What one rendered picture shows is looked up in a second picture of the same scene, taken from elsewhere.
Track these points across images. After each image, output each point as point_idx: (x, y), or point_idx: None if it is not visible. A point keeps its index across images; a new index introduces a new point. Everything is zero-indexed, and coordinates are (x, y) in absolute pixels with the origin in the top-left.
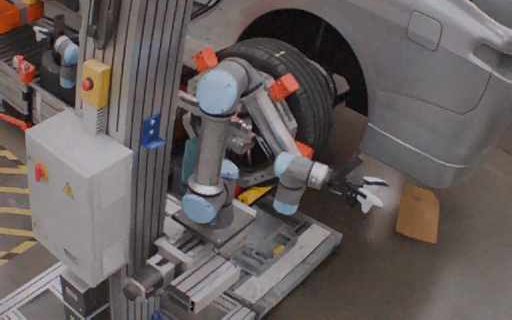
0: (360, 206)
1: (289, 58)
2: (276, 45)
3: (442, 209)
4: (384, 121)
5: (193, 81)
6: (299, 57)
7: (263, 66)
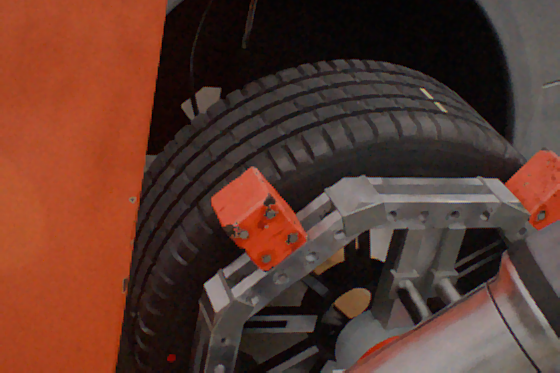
0: (275, 340)
1: (451, 102)
2: (381, 78)
3: (375, 252)
4: (554, 151)
5: (240, 308)
6: (438, 87)
7: (449, 159)
